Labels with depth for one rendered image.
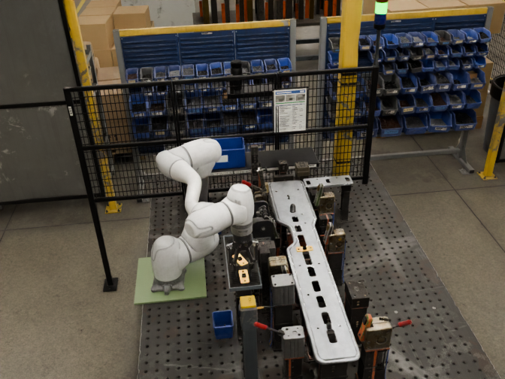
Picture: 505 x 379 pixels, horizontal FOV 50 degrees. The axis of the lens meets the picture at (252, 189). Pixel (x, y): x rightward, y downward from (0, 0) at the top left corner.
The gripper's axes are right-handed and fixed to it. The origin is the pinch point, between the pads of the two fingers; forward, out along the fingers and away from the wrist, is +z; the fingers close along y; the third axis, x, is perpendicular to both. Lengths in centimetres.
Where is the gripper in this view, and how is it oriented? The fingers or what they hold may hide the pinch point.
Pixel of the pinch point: (243, 269)
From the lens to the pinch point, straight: 233.9
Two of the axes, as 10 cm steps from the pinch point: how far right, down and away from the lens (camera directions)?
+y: 9.9, -1.0, 1.2
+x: -1.5, -5.2, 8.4
